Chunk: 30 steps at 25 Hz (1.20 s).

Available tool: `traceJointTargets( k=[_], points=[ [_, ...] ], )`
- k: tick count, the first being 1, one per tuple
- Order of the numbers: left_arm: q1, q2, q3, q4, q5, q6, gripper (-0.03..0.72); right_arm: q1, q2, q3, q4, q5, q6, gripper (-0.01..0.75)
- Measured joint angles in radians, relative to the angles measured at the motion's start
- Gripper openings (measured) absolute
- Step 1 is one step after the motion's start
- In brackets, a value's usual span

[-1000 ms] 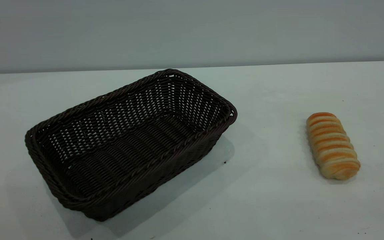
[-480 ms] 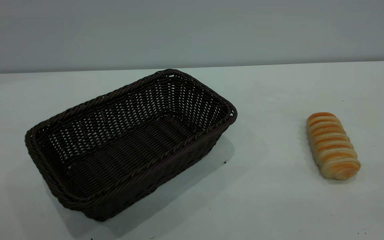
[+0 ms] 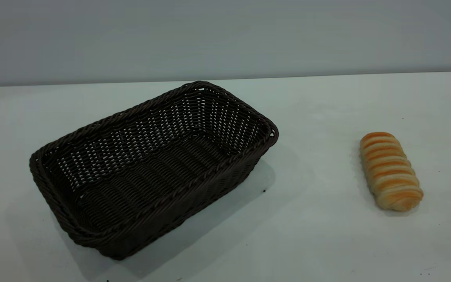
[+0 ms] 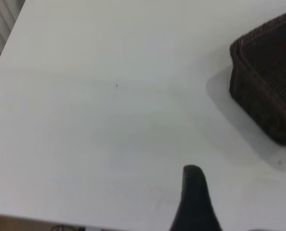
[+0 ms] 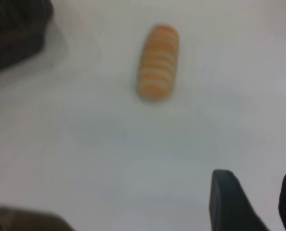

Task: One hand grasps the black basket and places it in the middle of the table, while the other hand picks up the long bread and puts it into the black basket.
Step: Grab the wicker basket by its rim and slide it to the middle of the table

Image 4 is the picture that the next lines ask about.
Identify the dark brown wicker basket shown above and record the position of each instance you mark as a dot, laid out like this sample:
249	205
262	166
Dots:
265	84

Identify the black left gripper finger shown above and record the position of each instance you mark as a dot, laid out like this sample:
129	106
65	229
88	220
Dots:
194	204

